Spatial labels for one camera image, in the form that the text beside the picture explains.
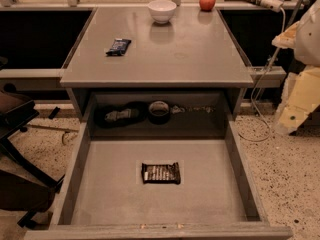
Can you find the black tape roll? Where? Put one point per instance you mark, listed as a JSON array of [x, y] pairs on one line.
[[158, 112]]

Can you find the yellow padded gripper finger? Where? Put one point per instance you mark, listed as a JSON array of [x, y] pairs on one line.
[[300, 97]]

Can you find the black cloth with grey object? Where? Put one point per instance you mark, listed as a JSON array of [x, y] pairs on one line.
[[113, 116]]

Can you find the open grey top drawer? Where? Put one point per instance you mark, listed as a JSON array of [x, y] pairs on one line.
[[103, 196]]

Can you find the dark blue snack bar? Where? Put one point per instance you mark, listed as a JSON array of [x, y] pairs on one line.
[[119, 47]]

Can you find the grey counter cabinet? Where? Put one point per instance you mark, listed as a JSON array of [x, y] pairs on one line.
[[194, 50]]

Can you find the crumpled foil piece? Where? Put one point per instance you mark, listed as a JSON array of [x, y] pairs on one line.
[[177, 109]]

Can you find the red apple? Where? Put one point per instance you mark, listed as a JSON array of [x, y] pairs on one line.
[[207, 5]]

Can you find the black office chair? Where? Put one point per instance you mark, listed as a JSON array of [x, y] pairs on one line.
[[17, 193]]

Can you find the brown rxbar chocolate wrapper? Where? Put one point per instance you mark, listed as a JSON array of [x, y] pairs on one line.
[[161, 173]]

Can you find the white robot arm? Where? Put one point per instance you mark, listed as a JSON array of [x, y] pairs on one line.
[[303, 37]]

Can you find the white ceramic bowl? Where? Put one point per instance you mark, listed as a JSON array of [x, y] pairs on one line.
[[162, 11]]

